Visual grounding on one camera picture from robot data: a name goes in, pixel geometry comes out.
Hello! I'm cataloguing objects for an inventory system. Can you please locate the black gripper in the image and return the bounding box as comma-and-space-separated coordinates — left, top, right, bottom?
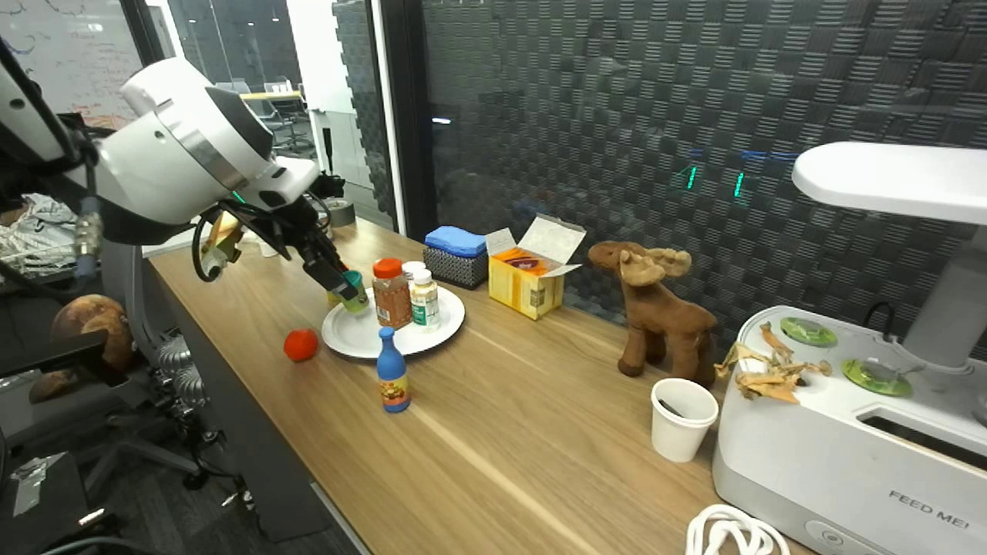
241, 175, 371, 308

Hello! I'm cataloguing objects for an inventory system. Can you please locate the green dough can teal lid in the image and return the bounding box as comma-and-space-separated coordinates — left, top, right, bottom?
338, 268, 373, 319

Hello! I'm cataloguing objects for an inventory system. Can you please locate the brown spice bottle orange lid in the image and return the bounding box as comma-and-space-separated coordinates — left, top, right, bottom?
371, 255, 413, 332

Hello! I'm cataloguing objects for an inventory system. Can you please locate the white bottle green label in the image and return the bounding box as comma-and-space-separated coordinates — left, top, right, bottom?
407, 275, 440, 329

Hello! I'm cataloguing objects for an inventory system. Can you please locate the white paper plate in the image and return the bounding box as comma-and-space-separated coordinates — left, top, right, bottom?
317, 279, 467, 361

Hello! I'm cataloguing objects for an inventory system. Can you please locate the grey metal tin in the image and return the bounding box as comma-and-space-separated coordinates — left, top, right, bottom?
320, 194, 357, 227

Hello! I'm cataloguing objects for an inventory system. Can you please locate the red toy strawberry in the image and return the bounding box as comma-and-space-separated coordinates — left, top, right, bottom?
279, 325, 320, 368

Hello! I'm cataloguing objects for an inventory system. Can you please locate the grey woven basket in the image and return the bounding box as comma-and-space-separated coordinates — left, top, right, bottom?
418, 244, 491, 290

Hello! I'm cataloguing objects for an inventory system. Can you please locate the blue toy bottle colourful label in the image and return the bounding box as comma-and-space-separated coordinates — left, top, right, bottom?
373, 322, 413, 417

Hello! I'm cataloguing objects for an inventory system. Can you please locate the blue folded cloth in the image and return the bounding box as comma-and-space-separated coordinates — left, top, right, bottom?
421, 222, 491, 260

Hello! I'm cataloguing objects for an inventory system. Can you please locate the open yellow cardboard box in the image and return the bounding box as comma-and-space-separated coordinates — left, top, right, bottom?
483, 212, 589, 322

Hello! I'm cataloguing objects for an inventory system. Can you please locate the grey office chair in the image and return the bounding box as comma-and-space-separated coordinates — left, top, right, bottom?
59, 227, 259, 518

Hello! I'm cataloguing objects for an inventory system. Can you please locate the brown plush toy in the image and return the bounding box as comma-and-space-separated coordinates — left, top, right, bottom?
26, 290, 137, 407

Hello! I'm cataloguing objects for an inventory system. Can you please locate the pile of patterned cloth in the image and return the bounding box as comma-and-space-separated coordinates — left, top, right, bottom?
0, 194, 105, 287

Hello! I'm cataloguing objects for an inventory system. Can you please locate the brown moose plush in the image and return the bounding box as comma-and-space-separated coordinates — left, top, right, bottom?
587, 238, 721, 388

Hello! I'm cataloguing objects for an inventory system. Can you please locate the white paper cup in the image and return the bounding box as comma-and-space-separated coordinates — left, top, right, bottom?
648, 375, 721, 465

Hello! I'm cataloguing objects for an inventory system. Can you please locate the dried brown plant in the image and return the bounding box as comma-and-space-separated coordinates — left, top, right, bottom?
716, 319, 832, 407

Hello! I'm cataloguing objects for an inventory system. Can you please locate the white indoor garden appliance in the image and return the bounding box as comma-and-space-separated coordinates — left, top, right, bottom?
708, 137, 987, 555

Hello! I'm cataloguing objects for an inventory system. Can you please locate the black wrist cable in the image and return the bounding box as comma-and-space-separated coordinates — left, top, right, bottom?
188, 204, 257, 287

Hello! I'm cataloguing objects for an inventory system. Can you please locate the white coiled rope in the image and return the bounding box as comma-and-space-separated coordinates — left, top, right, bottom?
684, 499, 793, 555

